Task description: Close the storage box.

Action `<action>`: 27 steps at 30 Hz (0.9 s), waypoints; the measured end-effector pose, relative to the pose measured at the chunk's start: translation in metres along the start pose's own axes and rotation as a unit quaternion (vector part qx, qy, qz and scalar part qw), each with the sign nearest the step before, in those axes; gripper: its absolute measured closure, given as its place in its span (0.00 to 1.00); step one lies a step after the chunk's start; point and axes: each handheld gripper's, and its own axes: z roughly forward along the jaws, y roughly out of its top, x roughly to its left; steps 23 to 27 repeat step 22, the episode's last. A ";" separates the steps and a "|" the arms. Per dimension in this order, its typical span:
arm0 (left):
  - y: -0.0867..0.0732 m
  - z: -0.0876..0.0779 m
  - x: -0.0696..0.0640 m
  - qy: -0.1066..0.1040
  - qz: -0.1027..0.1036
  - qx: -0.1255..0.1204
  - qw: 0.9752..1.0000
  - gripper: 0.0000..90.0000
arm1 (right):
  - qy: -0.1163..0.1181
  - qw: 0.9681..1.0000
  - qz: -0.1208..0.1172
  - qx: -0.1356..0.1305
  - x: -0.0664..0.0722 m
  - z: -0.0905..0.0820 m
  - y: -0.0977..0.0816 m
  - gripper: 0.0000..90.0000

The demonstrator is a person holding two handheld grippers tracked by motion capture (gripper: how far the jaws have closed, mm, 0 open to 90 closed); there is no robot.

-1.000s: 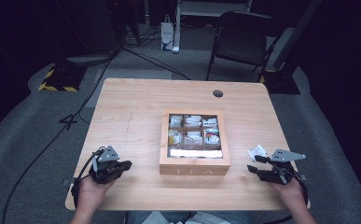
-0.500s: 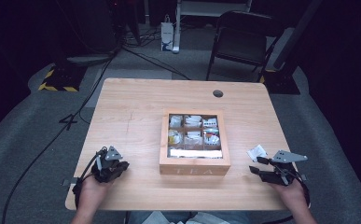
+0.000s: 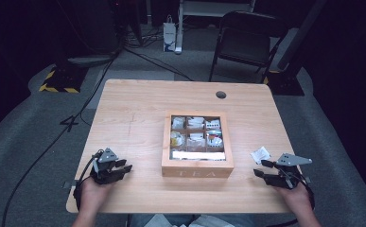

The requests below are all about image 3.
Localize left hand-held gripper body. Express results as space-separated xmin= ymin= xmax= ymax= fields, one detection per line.
xmin=89 ymin=147 xmax=122 ymax=186

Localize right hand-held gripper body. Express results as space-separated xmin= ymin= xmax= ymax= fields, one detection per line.
xmin=263 ymin=152 xmax=313 ymax=190

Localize white tea packet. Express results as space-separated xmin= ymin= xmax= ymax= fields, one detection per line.
xmin=250 ymin=146 xmax=272 ymax=166

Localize wooden tea box glass lid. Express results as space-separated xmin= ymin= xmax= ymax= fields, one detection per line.
xmin=161 ymin=110 xmax=235 ymax=179

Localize person's right hand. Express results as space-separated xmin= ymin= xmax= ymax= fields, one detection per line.
xmin=272 ymin=182 xmax=313 ymax=217

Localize person's left hand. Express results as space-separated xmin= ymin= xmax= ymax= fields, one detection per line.
xmin=76 ymin=175 xmax=114 ymax=216

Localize person's legs in jeans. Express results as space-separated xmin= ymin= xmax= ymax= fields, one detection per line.
xmin=127 ymin=213 xmax=258 ymax=227

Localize group of tea bags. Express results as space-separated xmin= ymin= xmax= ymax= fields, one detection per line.
xmin=170 ymin=115 xmax=227 ymax=161

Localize black base with hazard tape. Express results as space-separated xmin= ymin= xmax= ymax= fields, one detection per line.
xmin=38 ymin=63 xmax=89 ymax=95

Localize black folding chair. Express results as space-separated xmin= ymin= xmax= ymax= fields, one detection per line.
xmin=208 ymin=10 xmax=291 ymax=85

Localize white paper bag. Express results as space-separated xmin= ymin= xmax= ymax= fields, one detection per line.
xmin=162 ymin=14 xmax=178 ymax=53

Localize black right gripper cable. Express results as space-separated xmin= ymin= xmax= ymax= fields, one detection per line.
xmin=284 ymin=168 xmax=316 ymax=212

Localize long black floor cable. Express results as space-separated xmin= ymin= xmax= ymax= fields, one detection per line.
xmin=0 ymin=53 xmax=119 ymax=227

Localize black stand base grey post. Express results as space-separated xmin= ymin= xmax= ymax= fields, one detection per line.
xmin=262 ymin=0 xmax=329 ymax=97

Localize tangle of black cables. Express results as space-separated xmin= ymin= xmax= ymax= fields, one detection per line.
xmin=120 ymin=25 xmax=166 ymax=50

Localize white desk frame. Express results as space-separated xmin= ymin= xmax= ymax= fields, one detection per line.
xmin=174 ymin=0 xmax=258 ymax=55

